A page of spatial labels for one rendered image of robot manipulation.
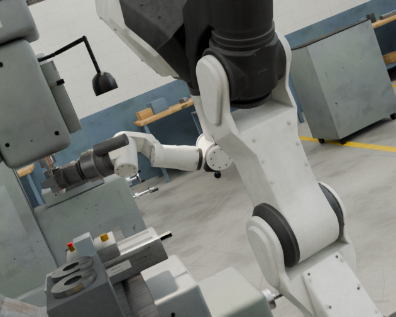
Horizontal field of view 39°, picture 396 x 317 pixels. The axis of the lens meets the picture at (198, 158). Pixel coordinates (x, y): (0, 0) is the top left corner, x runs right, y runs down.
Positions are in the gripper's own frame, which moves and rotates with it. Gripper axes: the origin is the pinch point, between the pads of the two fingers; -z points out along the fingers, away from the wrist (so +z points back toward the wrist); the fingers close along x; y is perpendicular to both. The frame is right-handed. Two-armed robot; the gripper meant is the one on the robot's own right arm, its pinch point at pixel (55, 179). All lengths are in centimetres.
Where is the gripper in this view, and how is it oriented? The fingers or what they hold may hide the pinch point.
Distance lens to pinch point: 166.6
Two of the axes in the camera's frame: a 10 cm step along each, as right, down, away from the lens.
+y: 3.8, 9.1, 1.7
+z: 9.1, -3.3, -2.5
